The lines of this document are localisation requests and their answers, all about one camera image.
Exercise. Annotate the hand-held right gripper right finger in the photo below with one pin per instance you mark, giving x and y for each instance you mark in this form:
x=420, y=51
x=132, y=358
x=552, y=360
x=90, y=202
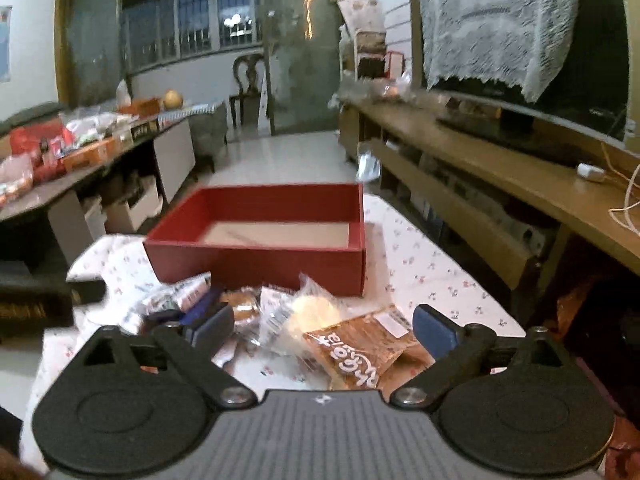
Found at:
x=435, y=332

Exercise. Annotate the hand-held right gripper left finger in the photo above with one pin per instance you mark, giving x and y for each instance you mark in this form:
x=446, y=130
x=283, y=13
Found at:
x=215, y=330

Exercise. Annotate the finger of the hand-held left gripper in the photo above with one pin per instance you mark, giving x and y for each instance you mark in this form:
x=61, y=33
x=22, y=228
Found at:
x=90, y=291

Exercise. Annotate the dark blue snack packet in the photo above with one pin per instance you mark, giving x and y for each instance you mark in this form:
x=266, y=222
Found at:
x=205, y=302

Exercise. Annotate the round brown cookie packet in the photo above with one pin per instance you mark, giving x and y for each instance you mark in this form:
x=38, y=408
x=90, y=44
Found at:
x=242, y=307

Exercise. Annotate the blue white snack packet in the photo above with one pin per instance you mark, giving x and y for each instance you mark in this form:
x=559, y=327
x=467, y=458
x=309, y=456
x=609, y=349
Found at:
x=175, y=292

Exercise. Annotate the white packet black lettering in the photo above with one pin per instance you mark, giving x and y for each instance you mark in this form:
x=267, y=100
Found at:
x=275, y=310

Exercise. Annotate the red cardboard box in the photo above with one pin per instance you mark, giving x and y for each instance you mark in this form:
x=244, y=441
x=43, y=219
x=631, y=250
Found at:
x=250, y=265

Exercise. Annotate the brown snack packet white lettering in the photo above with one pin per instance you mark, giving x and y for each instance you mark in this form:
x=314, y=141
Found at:
x=350, y=355

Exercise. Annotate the white bun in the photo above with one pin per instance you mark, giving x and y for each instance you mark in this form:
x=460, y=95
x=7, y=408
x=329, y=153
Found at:
x=315, y=310

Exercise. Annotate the cherry print tablecloth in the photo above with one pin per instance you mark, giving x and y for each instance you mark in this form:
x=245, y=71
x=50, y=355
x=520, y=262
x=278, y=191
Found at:
x=425, y=270

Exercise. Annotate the long dark side table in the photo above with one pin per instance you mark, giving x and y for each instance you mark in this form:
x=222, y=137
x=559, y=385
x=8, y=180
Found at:
x=45, y=195

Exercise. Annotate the orange snack box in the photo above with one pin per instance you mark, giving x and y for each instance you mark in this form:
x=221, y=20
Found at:
x=90, y=156

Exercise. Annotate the red plastic bags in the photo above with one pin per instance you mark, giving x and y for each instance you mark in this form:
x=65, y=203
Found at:
x=35, y=147

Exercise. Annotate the white plastic bag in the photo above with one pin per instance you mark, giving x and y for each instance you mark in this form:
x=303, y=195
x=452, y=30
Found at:
x=95, y=122

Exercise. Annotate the wooden television cabinet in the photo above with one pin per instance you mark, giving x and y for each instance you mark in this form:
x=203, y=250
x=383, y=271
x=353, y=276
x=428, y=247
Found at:
x=500, y=175

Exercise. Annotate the black yellow box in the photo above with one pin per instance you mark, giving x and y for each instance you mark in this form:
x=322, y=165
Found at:
x=145, y=129

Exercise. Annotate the clear plastic bag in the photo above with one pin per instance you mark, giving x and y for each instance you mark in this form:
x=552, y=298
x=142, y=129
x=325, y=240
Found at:
x=369, y=167

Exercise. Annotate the orange fruit box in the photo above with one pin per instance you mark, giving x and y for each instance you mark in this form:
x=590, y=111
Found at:
x=140, y=106

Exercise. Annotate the yellow pomelo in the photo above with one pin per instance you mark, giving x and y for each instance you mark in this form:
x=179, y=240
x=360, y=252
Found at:
x=173, y=99

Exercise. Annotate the white power adapter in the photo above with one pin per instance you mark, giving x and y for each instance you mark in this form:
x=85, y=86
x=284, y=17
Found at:
x=591, y=171

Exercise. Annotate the clear plastic bags on cabinet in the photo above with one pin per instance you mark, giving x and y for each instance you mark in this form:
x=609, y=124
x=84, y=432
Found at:
x=370, y=91

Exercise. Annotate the dark wooden chair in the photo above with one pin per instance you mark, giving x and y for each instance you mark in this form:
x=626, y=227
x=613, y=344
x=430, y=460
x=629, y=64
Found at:
x=247, y=75

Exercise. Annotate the red gift box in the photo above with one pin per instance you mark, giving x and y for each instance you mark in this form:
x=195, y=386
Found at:
x=395, y=65

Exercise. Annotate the maroon box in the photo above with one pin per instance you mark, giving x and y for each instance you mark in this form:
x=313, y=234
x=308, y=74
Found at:
x=371, y=67

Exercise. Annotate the barred window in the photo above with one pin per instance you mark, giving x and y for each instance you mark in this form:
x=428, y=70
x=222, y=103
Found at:
x=195, y=20

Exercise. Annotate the white lace cloth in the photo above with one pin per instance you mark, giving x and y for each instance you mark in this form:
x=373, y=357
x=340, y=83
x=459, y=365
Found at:
x=490, y=20

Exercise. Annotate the black television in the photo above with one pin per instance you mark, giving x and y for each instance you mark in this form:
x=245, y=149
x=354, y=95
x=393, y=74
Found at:
x=600, y=60

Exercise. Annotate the wall poster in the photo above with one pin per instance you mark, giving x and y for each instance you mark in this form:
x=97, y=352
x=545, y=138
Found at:
x=4, y=45

